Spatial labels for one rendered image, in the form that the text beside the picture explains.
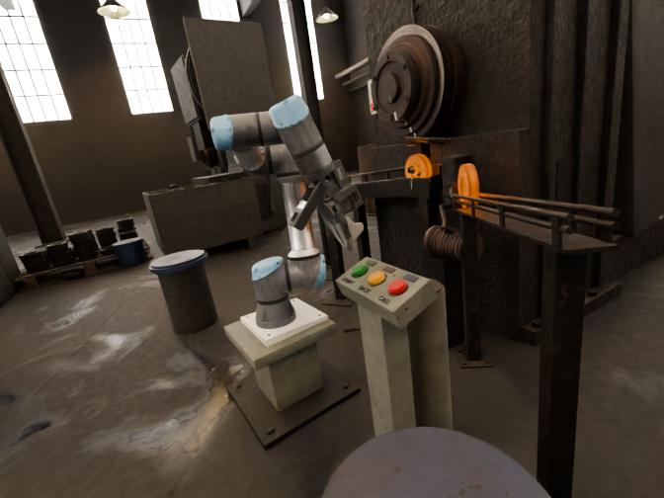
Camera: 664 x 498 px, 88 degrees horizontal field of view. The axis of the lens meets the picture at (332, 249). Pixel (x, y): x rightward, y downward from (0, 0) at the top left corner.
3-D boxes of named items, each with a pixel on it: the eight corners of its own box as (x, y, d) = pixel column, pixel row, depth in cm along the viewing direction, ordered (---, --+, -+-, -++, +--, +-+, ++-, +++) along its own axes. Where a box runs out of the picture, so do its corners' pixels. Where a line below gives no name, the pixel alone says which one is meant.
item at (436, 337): (433, 420, 113) (422, 274, 99) (462, 445, 103) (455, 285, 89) (405, 438, 108) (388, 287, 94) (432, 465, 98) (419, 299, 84)
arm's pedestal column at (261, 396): (265, 451, 111) (248, 383, 104) (227, 390, 144) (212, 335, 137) (361, 391, 132) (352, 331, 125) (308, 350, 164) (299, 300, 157)
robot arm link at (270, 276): (256, 291, 132) (250, 258, 128) (290, 286, 133) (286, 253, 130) (254, 303, 120) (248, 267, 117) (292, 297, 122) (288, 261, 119)
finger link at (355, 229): (373, 242, 82) (358, 209, 78) (355, 256, 80) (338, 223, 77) (367, 240, 85) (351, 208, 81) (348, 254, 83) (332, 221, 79)
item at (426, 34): (442, -3, 132) (466, 120, 137) (375, 60, 175) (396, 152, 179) (429, -4, 129) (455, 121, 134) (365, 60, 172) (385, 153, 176)
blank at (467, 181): (472, 215, 124) (462, 216, 125) (464, 178, 130) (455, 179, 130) (482, 195, 110) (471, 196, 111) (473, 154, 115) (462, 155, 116)
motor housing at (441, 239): (449, 330, 163) (442, 220, 148) (488, 351, 144) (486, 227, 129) (428, 340, 158) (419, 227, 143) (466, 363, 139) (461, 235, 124)
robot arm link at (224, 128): (234, 147, 122) (205, 102, 73) (265, 143, 123) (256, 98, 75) (239, 180, 123) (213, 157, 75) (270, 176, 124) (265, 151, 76)
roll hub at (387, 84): (411, 37, 137) (426, 107, 140) (373, 70, 163) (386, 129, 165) (400, 37, 135) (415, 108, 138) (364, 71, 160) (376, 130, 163)
